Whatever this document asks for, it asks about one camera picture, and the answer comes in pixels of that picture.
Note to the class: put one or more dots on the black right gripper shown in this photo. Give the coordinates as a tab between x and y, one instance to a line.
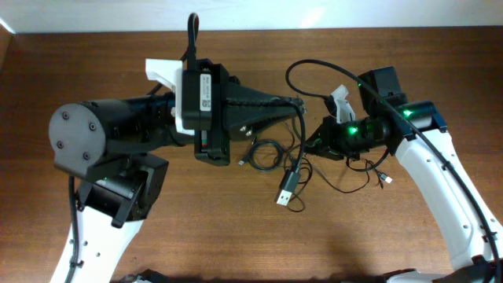
328	138

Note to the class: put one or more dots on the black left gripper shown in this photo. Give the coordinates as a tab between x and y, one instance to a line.
218	114

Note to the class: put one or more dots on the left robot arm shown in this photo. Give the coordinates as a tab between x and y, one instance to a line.
107	148

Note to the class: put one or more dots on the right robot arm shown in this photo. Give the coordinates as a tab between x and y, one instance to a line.
416	134

